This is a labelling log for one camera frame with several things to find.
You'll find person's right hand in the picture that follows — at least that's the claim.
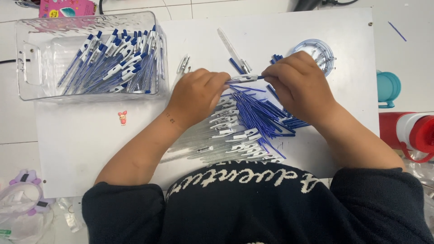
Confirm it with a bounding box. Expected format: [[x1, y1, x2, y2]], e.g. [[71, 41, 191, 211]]
[[261, 51, 340, 127]]

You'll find person's left hand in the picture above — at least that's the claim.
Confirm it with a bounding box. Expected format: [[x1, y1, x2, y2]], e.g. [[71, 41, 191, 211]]
[[165, 68, 232, 131]]

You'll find white pen barrel with clip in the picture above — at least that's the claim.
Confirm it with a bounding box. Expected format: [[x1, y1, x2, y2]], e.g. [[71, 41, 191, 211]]
[[225, 75, 266, 84]]

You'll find white work board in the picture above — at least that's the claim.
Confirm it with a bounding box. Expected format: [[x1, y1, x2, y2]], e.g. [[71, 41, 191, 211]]
[[34, 7, 380, 199]]

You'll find single clear pen tube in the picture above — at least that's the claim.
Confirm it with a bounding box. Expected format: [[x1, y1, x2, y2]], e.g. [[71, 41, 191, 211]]
[[217, 28, 253, 74]]

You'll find white pen cap with clip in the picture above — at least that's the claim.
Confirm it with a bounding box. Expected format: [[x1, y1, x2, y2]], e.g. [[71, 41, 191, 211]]
[[176, 54, 191, 76]]

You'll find heap of blue ink refills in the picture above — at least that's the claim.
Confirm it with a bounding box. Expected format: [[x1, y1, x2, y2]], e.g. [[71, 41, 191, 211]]
[[220, 54, 311, 160]]

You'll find round clear lid with springs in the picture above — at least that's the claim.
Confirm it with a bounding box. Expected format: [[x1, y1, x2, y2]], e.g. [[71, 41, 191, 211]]
[[291, 39, 337, 78]]

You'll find heap of clear pen barrels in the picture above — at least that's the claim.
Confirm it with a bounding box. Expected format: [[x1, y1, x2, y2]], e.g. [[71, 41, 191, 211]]
[[159, 96, 285, 165]]

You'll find pile of assembled blue-white pens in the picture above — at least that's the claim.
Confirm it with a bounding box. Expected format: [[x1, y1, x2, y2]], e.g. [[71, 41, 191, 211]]
[[57, 25, 165, 95]]

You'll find teal plastic cup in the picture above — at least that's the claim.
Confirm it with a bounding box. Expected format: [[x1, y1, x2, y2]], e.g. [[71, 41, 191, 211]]
[[376, 70, 401, 109]]

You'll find loose blue ink refill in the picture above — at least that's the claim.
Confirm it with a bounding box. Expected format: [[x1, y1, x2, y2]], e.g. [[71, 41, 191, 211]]
[[388, 21, 407, 42]]

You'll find clear plastic storage bin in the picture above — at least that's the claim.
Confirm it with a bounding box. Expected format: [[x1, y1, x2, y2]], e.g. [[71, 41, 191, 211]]
[[14, 11, 169, 102]]

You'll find person's dark printed sweater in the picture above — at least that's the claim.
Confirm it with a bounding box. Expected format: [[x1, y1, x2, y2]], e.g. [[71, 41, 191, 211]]
[[82, 161, 434, 244]]

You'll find red and white bottle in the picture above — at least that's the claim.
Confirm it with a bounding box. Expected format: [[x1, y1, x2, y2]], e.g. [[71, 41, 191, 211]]
[[379, 111, 434, 163]]

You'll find pink printed box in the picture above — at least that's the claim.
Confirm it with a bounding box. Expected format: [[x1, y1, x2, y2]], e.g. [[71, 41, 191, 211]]
[[38, 0, 97, 18]]

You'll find purple plush headband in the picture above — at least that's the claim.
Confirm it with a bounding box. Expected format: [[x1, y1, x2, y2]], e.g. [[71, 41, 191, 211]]
[[0, 169, 55, 217]]

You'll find clear plastic bag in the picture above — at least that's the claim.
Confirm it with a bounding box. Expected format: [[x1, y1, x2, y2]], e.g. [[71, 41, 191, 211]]
[[0, 190, 85, 244]]

